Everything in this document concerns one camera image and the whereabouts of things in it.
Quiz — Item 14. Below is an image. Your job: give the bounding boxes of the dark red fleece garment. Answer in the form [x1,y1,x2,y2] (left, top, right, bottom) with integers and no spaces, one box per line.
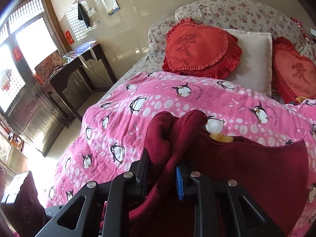
[96,108,315,236]

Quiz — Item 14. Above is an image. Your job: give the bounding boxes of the pink penguin blanket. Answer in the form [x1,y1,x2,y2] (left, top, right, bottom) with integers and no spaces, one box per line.
[47,72,315,236]

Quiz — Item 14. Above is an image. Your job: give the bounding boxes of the white square pillow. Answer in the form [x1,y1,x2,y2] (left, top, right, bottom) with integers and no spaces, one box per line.
[226,29,273,97]

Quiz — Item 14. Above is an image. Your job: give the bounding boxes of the right red heart pillow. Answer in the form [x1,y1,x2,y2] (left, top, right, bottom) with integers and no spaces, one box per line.
[272,37,315,103]

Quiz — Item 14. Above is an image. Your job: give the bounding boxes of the red heart pillow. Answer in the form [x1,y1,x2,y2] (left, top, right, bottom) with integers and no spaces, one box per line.
[162,18,243,79]
[272,37,315,103]

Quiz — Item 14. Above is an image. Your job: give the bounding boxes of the dark wooden side table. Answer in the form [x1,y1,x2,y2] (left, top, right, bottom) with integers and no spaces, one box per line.
[42,43,118,122]

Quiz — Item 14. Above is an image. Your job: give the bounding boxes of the left red heart pillow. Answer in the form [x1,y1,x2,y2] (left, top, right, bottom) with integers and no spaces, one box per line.
[162,18,243,79]

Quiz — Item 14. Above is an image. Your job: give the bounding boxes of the floral bolster pillow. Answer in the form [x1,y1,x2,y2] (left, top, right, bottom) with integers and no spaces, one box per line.
[148,0,315,62]

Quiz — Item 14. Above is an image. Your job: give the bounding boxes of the black cloth hanging on wall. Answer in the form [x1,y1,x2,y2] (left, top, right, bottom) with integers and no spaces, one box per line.
[78,2,90,28]

